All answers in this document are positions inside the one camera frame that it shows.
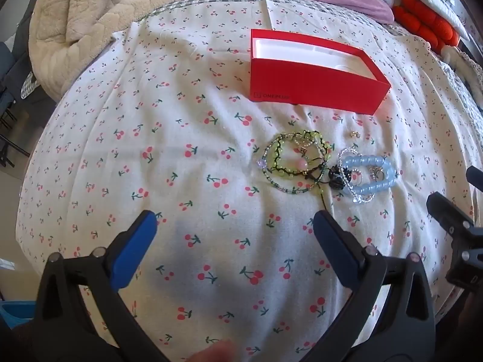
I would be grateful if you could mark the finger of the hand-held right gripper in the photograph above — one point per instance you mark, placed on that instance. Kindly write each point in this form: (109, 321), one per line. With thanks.
(449, 213)
(475, 176)

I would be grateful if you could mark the black hair clip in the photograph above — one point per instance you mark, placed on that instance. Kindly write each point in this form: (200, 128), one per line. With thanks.
(337, 179)

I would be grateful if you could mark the cherry print bed sheet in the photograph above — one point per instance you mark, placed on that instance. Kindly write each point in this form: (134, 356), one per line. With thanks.
(151, 139)

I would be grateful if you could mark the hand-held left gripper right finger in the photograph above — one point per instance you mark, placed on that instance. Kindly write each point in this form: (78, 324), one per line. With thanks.
(336, 249)

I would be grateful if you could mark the orange plush cushion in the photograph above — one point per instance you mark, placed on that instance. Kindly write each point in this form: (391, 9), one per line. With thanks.
(426, 19)

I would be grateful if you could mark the red cardboard box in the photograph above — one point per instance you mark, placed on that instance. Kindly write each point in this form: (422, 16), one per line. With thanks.
(302, 83)

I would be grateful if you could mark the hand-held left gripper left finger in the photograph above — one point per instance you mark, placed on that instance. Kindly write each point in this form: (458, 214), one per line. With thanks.
(136, 245)

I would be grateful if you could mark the beige quilted blanket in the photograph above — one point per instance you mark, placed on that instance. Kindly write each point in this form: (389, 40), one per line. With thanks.
(94, 15)

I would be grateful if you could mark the dark chair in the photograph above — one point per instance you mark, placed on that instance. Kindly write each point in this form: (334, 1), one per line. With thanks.
(15, 83)

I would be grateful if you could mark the white knitted plush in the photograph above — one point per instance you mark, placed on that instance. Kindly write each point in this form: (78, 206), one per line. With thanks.
(464, 66)

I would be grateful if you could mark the person's left hand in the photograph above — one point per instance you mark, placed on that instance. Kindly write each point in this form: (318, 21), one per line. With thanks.
(213, 352)

